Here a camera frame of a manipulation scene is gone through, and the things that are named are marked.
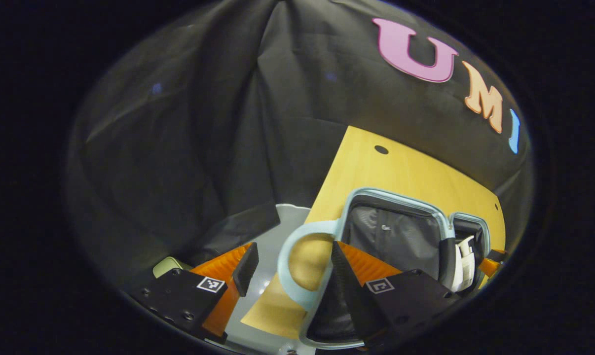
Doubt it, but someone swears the pale green object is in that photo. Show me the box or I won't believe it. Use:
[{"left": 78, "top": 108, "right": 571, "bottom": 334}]
[{"left": 152, "top": 256, "right": 192, "bottom": 279}]

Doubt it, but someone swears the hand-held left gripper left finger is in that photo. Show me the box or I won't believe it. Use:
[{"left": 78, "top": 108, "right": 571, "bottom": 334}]
[{"left": 130, "top": 242, "right": 260, "bottom": 345}]

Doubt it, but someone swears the white pump bottle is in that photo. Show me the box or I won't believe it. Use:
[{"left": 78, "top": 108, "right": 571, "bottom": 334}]
[{"left": 459, "top": 236, "right": 477, "bottom": 289}]

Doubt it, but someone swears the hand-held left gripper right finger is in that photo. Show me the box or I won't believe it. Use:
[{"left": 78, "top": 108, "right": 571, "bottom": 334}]
[{"left": 331, "top": 241, "right": 461, "bottom": 351}]

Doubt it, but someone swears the light blue suitcase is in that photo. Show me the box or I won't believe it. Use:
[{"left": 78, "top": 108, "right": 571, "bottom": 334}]
[{"left": 277, "top": 187, "right": 493, "bottom": 351}]

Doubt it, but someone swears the black backdrop cloth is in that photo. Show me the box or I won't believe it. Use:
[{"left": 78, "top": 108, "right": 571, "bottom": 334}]
[{"left": 66, "top": 0, "right": 532, "bottom": 277}]

